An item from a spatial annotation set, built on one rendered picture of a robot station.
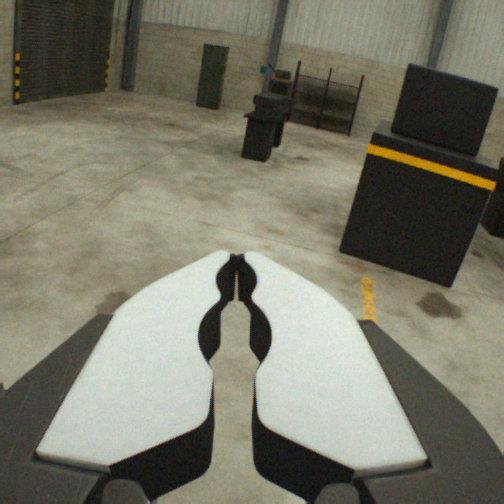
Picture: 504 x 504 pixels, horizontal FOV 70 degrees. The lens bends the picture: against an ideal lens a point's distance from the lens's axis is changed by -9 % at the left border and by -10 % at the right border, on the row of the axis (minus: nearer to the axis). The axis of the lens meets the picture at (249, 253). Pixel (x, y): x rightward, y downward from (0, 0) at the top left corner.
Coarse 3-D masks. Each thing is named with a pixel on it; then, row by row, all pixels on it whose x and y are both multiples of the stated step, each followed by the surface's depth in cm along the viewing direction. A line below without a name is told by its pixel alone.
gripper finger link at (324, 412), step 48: (240, 288) 12; (288, 288) 10; (288, 336) 8; (336, 336) 8; (288, 384) 7; (336, 384) 7; (384, 384) 7; (288, 432) 6; (336, 432) 6; (384, 432) 6; (288, 480) 7; (336, 480) 6
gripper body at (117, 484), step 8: (112, 480) 5; (120, 480) 5; (128, 480) 5; (104, 488) 5; (112, 488) 5; (120, 488) 5; (128, 488) 5; (136, 488) 5; (328, 488) 5; (336, 488) 5; (344, 488) 5; (352, 488) 5; (104, 496) 5; (112, 496) 5; (120, 496) 5; (128, 496) 5; (136, 496) 5; (144, 496) 5; (320, 496) 5; (328, 496) 5; (336, 496) 5; (344, 496) 5; (352, 496) 5
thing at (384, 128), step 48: (432, 96) 348; (480, 96) 331; (384, 144) 345; (432, 144) 360; (480, 144) 348; (384, 192) 361; (432, 192) 345; (480, 192) 329; (384, 240) 378; (432, 240) 361
